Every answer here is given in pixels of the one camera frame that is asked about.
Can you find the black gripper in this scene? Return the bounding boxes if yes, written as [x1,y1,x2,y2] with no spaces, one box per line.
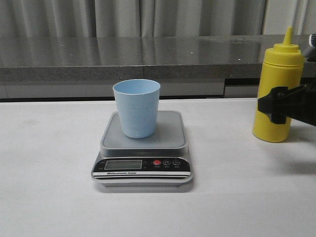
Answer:
[257,80,316,126]

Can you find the yellow squeeze bottle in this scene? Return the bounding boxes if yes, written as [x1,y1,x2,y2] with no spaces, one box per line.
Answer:
[252,27,304,143]

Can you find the light blue plastic cup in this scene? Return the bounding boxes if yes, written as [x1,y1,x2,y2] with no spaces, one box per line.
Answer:
[113,79,160,138]

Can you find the silver digital kitchen scale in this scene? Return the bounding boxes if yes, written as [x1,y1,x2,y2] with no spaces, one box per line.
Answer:
[91,111,194,186]

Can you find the grey stone counter ledge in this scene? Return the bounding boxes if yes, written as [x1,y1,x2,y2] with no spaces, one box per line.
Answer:
[0,35,283,84]

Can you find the grey pleated curtain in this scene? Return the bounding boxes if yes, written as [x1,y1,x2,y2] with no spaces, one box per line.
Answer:
[0,0,316,38]

